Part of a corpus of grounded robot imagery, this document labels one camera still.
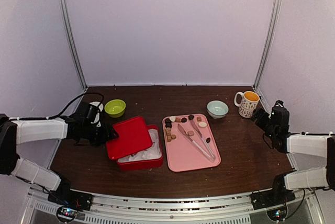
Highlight aluminium frame post right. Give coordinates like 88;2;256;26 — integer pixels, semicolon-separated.
253;0;282;91

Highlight light blue ceramic bowl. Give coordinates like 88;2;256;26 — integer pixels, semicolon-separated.
207;100;229;119

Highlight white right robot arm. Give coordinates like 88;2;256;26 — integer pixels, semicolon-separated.
252;100;334;204

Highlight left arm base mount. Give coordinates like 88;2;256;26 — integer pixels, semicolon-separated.
48;190;93;211

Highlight aluminium frame post left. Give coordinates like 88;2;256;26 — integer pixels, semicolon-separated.
59;0;87;89

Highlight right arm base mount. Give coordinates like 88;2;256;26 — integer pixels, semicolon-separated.
250;191;296;210

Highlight pink plastic tray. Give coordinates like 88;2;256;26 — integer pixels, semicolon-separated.
162;114;221;172

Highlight white paper liner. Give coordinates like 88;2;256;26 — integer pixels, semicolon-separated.
117;129;162;163

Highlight dark chocolate tray left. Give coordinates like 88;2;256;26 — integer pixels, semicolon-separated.
164;118;172;128

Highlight brown chocolate stack left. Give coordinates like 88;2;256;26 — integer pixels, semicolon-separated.
165;127;176;142

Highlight aluminium front rail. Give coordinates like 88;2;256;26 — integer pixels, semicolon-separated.
25;179;325;224

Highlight white floral mug yellow inside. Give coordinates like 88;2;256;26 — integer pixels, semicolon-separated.
234;91;260;118

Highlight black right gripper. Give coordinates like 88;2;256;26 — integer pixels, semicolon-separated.
250;107;276;140

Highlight white ceramic bowl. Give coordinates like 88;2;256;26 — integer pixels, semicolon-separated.
90;101;104;111

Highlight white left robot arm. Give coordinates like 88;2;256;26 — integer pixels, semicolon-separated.
1;102;119;205

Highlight red tin box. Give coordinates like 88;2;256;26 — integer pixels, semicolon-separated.
117;125;163;171

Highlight aluminium frame post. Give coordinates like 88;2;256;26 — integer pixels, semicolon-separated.
253;0;282;91
59;0;87;89

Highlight red tin lid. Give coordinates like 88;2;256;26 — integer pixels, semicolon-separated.
106;116;152;160

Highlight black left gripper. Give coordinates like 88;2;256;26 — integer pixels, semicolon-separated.
83;122;118;147

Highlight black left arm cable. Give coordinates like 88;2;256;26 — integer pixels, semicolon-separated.
46;92;105;120

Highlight green plastic bowl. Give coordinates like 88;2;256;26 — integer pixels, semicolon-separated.
104;99;126;118

